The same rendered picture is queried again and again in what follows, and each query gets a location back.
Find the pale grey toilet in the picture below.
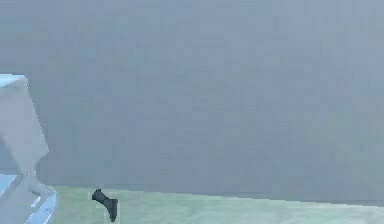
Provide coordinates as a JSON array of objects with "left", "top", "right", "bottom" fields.
[{"left": 0, "top": 73, "right": 58, "bottom": 224}]

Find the black sock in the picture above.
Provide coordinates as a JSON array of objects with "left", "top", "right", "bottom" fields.
[{"left": 91, "top": 188, "right": 119, "bottom": 223}]

